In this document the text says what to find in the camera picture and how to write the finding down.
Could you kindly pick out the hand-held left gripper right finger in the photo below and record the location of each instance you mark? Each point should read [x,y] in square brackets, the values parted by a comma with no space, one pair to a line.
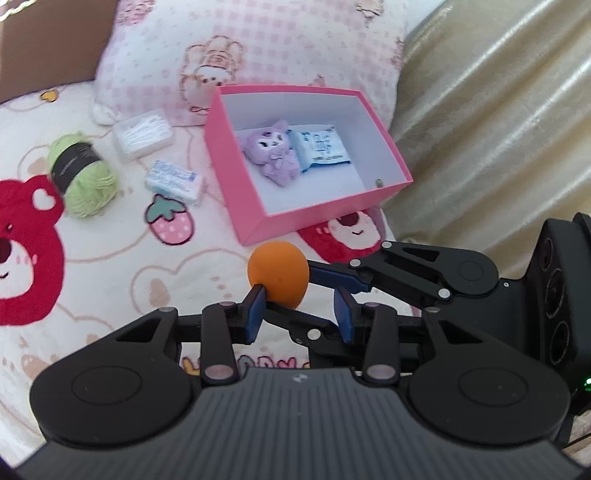
[344,318]

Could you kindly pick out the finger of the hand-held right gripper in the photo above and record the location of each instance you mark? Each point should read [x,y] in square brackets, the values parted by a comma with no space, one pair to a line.
[332,276]
[298,325]

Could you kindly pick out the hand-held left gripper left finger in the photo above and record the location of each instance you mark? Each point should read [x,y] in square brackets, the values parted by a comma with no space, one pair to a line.
[255,316]

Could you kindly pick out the orange ball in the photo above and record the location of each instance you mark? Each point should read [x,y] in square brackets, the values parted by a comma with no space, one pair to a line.
[277,270]

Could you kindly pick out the blue wet wipes pack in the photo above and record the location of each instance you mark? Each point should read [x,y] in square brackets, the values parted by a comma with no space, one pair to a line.
[323,145]

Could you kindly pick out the purple plush toy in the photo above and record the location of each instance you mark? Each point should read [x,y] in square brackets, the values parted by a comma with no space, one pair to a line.
[272,150]

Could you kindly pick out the pink cardboard box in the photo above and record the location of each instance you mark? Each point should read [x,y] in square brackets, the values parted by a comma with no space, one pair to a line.
[231,161]

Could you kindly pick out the small white tissue pack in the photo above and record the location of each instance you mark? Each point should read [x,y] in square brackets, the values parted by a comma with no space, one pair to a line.
[175,182]

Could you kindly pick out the green yarn ball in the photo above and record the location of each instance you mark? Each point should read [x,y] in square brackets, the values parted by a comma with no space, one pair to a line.
[87,184]

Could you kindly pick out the clear cotton swab box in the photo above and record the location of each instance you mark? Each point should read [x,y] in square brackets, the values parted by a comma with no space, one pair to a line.
[143,134]

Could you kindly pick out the bear printed blanket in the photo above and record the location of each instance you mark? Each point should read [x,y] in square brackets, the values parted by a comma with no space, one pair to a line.
[115,277]

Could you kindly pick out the beige curtain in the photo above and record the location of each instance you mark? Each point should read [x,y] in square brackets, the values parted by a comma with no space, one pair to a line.
[485,138]

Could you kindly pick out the pink checked pillow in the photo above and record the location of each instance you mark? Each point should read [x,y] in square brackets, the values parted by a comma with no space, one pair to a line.
[277,37]

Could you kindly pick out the brown pillow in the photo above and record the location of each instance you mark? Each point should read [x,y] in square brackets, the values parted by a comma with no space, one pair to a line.
[41,50]

